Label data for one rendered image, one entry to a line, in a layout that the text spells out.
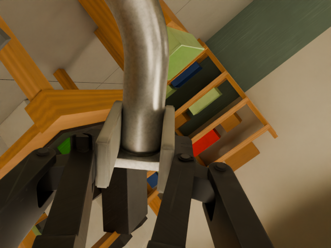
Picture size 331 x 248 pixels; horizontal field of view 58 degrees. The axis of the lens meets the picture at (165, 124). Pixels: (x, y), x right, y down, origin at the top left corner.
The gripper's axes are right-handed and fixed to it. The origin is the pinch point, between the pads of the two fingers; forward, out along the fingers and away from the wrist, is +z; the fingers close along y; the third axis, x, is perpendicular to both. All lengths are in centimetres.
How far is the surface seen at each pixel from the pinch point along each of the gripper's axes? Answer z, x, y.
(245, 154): 457, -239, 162
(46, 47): 235, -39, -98
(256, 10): 575, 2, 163
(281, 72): 531, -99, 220
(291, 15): 556, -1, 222
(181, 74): 527, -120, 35
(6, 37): 12.3, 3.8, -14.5
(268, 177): 478, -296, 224
